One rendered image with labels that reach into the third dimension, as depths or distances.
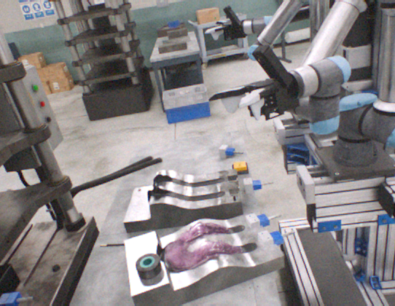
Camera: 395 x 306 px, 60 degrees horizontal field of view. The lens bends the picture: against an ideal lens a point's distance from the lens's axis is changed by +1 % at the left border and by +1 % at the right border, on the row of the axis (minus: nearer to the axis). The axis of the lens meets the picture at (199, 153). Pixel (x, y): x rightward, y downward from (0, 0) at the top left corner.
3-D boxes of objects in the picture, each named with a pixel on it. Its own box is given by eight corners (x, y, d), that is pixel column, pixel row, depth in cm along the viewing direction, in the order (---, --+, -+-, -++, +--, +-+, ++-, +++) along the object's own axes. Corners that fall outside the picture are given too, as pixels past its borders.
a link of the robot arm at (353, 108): (355, 122, 127) (356, 87, 121) (387, 132, 116) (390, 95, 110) (329, 132, 124) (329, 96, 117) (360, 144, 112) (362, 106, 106)
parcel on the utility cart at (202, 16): (216, 21, 705) (214, 6, 692) (220, 23, 676) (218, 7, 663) (197, 26, 701) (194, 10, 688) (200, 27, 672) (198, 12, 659)
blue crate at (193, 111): (208, 106, 502) (206, 92, 492) (211, 116, 465) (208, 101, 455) (167, 114, 504) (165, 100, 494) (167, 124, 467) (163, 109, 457)
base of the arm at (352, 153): (367, 144, 131) (369, 120, 126) (386, 163, 118) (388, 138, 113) (326, 150, 132) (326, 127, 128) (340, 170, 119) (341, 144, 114)
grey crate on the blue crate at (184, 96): (206, 93, 492) (205, 83, 485) (208, 102, 455) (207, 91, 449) (165, 100, 494) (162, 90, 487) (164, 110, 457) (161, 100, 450)
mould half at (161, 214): (238, 184, 165) (235, 159, 158) (243, 218, 142) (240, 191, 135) (138, 197, 169) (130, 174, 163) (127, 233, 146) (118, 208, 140)
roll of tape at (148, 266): (142, 260, 115) (139, 252, 113) (165, 260, 113) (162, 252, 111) (133, 279, 108) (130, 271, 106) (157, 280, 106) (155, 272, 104)
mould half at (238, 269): (253, 222, 139) (250, 200, 134) (285, 267, 116) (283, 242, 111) (132, 263, 130) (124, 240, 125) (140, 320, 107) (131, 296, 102)
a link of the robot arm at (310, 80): (316, 65, 81) (294, 65, 88) (300, 70, 80) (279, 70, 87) (319, 96, 84) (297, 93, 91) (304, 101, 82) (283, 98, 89)
